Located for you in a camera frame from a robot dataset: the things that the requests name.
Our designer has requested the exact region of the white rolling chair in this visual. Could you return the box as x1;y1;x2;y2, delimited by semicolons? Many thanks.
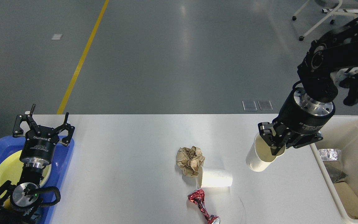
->
292;0;358;41

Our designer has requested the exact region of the beige plastic bin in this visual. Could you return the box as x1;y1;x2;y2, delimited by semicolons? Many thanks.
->
310;116;358;224

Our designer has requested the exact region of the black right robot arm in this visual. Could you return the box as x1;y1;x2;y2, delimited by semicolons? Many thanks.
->
258;17;358;156

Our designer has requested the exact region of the brown paper bag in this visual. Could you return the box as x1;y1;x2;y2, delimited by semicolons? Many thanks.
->
333;182;358;219

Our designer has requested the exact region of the yellow plastic plate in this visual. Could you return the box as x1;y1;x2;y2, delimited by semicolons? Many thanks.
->
0;151;49;211

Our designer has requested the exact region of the red foil wrapper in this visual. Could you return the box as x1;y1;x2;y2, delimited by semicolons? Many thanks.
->
187;188;221;224

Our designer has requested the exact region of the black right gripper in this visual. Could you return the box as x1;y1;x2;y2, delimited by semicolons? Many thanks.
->
258;87;336;156

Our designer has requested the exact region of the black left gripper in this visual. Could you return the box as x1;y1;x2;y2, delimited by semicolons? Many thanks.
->
12;104;75;167

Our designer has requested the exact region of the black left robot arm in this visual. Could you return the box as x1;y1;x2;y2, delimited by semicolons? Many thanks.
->
0;104;75;224

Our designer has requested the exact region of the white plate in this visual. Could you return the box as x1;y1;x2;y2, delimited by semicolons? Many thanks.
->
39;164;52;187

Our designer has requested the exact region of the crumpled brown paper ball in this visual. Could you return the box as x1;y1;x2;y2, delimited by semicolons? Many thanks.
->
176;146;205;177

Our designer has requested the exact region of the crushed white paper cup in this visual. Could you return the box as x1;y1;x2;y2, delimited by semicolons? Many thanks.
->
246;134;286;172

